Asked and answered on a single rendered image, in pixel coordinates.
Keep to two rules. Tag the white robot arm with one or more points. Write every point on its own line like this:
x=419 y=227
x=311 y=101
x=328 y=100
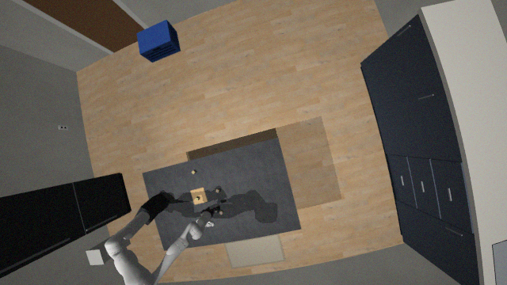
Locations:
x=127 y=262

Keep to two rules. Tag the tan square mat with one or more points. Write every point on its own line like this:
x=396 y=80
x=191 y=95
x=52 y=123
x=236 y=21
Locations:
x=199 y=193

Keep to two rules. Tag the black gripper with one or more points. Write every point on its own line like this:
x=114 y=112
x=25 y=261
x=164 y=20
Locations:
x=212 y=211

